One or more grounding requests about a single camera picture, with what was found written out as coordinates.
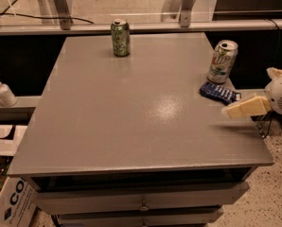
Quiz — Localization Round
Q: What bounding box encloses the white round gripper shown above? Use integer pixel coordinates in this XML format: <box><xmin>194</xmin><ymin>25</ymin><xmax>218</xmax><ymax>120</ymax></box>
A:
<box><xmin>221</xmin><ymin>67</ymin><xmax>282</xmax><ymax>118</ymax></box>

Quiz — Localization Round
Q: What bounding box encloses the blue rxbar blueberry wrapper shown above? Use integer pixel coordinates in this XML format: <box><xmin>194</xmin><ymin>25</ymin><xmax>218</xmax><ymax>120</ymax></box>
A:
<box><xmin>199</xmin><ymin>81</ymin><xmax>241</xmax><ymax>105</ymax></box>

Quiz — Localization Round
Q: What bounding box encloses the white 7up can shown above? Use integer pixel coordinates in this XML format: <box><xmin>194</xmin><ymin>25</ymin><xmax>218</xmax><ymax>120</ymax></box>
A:
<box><xmin>206</xmin><ymin>40</ymin><xmax>238</xmax><ymax>84</ymax></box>

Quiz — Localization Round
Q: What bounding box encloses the green soda can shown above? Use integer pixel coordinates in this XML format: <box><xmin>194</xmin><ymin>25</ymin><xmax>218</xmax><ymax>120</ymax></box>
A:
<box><xmin>111</xmin><ymin>19</ymin><xmax>131</xmax><ymax>57</ymax></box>

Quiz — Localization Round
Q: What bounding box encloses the grey drawer cabinet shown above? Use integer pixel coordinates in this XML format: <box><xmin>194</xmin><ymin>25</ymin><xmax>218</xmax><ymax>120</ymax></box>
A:
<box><xmin>9</xmin><ymin>33</ymin><xmax>273</xmax><ymax>227</ymax></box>

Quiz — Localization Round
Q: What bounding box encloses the white pump bottle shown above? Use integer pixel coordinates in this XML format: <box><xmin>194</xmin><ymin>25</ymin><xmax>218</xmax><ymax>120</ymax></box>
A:
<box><xmin>0</xmin><ymin>81</ymin><xmax>17</xmax><ymax>107</ymax></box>

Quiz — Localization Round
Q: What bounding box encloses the white cardboard box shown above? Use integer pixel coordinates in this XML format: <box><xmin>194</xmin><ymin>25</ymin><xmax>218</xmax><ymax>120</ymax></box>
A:
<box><xmin>0</xmin><ymin>178</ymin><xmax>36</xmax><ymax>227</ymax></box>

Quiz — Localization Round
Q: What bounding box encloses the grey metal rail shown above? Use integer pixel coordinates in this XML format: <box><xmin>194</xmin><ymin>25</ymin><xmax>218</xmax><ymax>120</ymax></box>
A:
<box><xmin>0</xmin><ymin>19</ymin><xmax>282</xmax><ymax>36</ymax></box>

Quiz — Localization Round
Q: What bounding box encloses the black cable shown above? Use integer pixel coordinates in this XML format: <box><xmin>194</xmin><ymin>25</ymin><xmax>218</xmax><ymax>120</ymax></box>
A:
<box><xmin>0</xmin><ymin>0</ymin><xmax>95</xmax><ymax>26</ymax></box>

